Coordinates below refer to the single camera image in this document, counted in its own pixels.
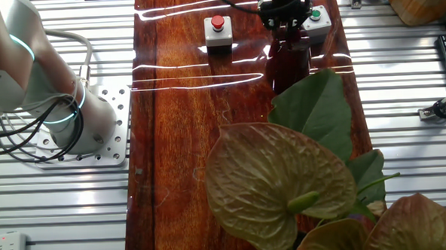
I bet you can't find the red push button box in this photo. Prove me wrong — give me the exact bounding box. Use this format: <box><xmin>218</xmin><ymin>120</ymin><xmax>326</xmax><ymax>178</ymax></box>
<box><xmin>203</xmin><ymin>14</ymin><xmax>234</xmax><ymax>48</ymax></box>

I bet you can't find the black cable bundle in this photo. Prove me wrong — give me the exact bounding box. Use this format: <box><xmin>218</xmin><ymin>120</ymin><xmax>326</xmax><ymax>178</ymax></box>
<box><xmin>0</xmin><ymin>93</ymin><xmax>87</xmax><ymax>166</ymax></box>

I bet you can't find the green push button box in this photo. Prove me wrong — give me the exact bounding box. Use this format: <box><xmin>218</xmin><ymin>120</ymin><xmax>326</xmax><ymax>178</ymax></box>
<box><xmin>301</xmin><ymin>5</ymin><xmax>334</xmax><ymax>46</ymax></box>

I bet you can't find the glossy wood pattern mat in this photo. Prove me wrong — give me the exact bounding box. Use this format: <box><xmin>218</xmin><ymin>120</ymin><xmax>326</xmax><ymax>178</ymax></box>
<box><xmin>112</xmin><ymin>0</ymin><xmax>378</xmax><ymax>250</ymax></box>

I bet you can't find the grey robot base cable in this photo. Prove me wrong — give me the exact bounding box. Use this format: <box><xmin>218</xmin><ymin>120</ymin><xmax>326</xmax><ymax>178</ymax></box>
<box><xmin>43</xmin><ymin>26</ymin><xmax>96</xmax><ymax>88</ymax></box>

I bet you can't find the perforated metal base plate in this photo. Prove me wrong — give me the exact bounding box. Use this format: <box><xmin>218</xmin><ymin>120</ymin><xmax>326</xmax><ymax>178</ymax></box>
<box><xmin>31</xmin><ymin>83</ymin><xmax>134</xmax><ymax>171</ymax></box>

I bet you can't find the anthurium plant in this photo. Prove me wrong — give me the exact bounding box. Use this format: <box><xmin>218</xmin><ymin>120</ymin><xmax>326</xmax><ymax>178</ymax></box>
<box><xmin>200</xmin><ymin>62</ymin><xmax>446</xmax><ymax>250</ymax></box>

